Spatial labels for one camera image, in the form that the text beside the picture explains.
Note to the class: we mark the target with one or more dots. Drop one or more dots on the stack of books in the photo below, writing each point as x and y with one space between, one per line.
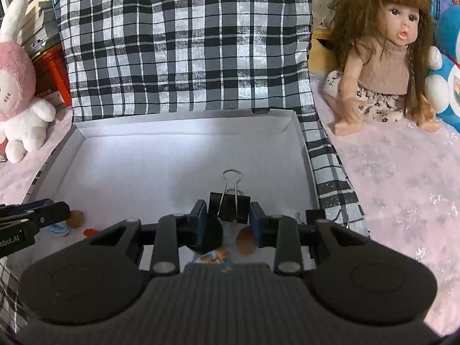
38 28

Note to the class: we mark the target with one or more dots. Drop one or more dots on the black white plaid cloth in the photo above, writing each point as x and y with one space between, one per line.
129 57

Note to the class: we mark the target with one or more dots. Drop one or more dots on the pink white bunny plush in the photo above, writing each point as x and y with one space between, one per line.
24 117

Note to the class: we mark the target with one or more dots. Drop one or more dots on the small blue cartoon badge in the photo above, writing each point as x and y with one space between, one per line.
217 256

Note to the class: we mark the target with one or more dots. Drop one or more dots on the pink fuzzy blanket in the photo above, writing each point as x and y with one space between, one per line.
407 182

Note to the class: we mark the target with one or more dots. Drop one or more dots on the black binder clip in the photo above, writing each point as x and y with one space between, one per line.
230 204

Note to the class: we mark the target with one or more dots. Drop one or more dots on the red cylindrical tin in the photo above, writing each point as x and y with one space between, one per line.
51 74

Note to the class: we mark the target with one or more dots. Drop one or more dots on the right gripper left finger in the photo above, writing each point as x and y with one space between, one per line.
193 230

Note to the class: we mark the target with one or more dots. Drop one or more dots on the blue Doraemon plush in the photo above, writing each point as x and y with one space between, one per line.
442 83

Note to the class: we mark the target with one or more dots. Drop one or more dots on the brown haired baby doll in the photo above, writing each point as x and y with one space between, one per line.
382 52

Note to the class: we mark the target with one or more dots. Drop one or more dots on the brown walnut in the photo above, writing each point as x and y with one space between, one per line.
244 243
76 219

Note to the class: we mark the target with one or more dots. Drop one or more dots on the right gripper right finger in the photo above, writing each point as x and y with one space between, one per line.
281 233

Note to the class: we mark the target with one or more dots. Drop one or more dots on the white cardboard box tray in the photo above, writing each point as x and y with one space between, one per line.
150 166

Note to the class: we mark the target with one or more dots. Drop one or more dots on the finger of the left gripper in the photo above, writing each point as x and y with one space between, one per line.
10 210
44 216

